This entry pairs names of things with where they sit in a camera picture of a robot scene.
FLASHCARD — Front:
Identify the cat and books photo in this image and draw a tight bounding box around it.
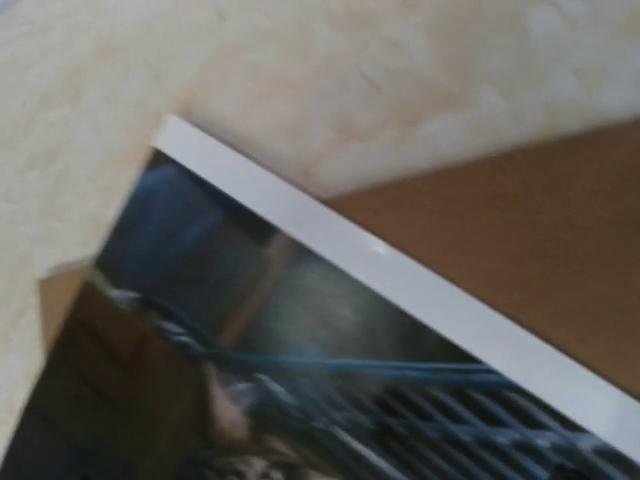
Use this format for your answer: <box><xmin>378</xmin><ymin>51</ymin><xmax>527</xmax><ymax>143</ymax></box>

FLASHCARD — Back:
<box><xmin>1</xmin><ymin>116</ymin><xmax>639</xmax><ymax>479</ymax></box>

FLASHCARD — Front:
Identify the brown cardboard backing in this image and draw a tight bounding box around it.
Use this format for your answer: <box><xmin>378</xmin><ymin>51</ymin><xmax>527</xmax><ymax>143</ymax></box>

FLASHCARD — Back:
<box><xmin>37</xmin><ymin>117</ymin><xmax>640</xmax><ymax>401</ymax></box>

